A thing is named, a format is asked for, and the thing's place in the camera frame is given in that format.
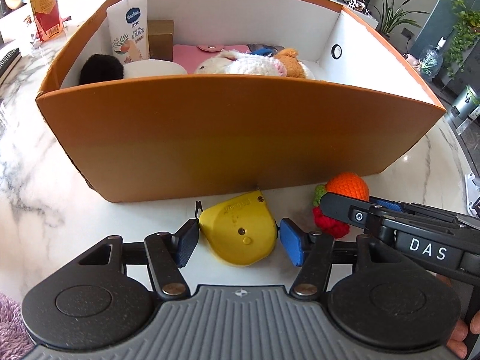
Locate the orange knitted fruit toy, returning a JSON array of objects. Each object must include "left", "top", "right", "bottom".
[{"left": 312, "top": 172, "right": 369, "bottom": 239}]

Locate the yellow tape measure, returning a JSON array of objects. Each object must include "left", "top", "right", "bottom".
[{"left": 199, "top": 190, "right": 278, "bottom": 267}]

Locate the white lotion tube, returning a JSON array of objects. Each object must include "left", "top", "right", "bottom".
[{"left": 106, "top": 0, "right": 150, "bottom": 64}]

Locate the purple fuzzy sleeve forearm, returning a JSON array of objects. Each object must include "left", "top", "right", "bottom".
[{"left": 0, "top": 293, "right": 33, "bottom": 360}]

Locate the right hand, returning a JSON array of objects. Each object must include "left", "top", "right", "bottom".
[{"left": 447, "top": 311, "right": 480, "bottom": 359}]

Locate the orange cardboard storage box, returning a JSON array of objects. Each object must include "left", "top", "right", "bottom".
[{"left": 36, "top": 0, "right": 445, "bottom": 203}]

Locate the pink small heater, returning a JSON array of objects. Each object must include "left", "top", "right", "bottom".
[{"left": 403, "top": 53, "right": 422, "bottom": 74}]

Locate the water bottle dispenser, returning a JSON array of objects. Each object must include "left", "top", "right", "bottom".
[{"left": 419, "top": 37, "right": 447, "bottom": 81}]

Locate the brown teddy bear toy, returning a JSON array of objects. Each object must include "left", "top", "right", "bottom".
[{"left": 274, "top": 48, "right": 307, "bottom": 79}]

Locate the potted green plant right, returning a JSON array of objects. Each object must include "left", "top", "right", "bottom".
[{"left": 369, "top": 0, "right": 428, "bottom": 41}]

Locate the hanging ivy plant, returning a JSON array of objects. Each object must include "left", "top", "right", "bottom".
[{"left": 444, "top": 0, "right": 480, "bottom": 79}]

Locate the black white round brush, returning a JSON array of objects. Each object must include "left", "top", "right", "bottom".
[{"left": 79, "top": 54, "right": 187, "bottom": 86}]

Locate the pink pouch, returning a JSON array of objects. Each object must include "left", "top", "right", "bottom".
[{"left": 172, "top": 44, "right": 251, "bottom": 74}]

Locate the white plush toy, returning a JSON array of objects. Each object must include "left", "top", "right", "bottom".
[{"left": 193, "top": 50, "right": 287, "bottom": 77}]

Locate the dark picture book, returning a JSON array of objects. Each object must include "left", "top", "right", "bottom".
[{"left": 247, "top": 43, "right": 284, "bottom": 57}]

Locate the brown small box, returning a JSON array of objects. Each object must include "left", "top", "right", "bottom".
[{"left": 147, "top": 19, "right": 174, "bottom": 61}]

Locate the black remote control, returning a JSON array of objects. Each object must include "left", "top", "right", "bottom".
[{"left": 0, "top": 48, "right": 21, "bottom": 85}]

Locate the red yellow carton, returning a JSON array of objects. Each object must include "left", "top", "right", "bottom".
[{"left": 29, "top": 0, "right": 64, "bottom": 41}]

